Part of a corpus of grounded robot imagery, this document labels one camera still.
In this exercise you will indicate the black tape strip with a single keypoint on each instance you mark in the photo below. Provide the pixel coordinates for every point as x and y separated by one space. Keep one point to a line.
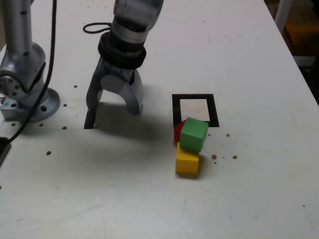
89 120

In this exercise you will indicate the red cube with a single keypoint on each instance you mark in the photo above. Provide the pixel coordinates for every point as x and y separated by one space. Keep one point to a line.
178 132

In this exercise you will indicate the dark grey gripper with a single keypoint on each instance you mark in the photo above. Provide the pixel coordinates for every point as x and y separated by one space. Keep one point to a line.
117 70

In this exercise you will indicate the white connector with blue dot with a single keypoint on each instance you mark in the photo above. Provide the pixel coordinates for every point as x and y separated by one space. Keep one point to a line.
7 104

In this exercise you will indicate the white metal frame leg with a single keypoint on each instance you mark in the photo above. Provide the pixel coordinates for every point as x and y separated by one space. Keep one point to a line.
281 15

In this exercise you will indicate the green cube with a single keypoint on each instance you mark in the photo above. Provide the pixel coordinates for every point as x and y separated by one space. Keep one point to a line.
194 135

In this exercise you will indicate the black tape square outline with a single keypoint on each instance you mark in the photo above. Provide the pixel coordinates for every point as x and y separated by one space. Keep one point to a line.
175 109

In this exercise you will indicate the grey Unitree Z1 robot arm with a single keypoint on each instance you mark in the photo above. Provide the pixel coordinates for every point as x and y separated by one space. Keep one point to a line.
20 49

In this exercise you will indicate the yellow cube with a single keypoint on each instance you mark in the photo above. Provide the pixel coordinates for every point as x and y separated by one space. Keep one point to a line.
187 163

